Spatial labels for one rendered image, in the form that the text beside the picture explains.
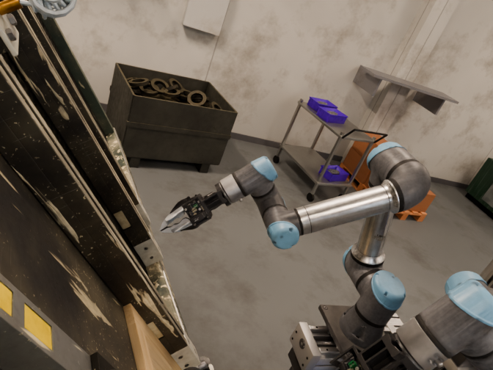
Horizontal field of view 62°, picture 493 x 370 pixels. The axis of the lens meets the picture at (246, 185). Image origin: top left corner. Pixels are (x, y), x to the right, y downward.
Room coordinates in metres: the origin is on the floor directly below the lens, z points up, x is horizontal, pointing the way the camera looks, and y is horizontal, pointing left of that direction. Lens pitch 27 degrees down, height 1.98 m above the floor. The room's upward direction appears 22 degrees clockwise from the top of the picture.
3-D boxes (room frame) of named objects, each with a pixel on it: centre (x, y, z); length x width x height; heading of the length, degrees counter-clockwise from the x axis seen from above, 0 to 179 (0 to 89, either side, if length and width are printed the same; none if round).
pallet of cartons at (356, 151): (4.97, -1.63, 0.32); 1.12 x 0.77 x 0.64; 26
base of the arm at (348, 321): (1.11, -0.55, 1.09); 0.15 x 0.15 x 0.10
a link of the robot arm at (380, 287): (1.12, -0.55, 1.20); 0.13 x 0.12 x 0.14; 23
